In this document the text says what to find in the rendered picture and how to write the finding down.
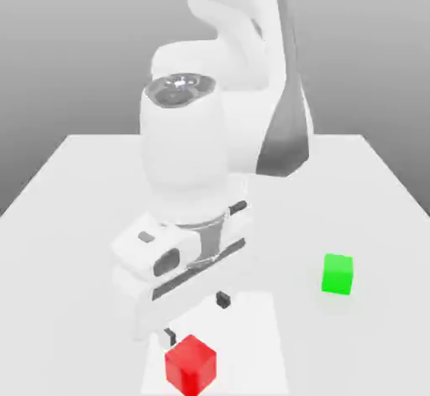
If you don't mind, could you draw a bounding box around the small green cube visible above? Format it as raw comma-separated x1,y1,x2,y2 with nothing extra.
321,253,354,296

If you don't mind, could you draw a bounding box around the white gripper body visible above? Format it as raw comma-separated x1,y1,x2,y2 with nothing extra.
112,216,258,342

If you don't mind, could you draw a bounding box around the small red cube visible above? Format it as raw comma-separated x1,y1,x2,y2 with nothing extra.
164,334,218,396

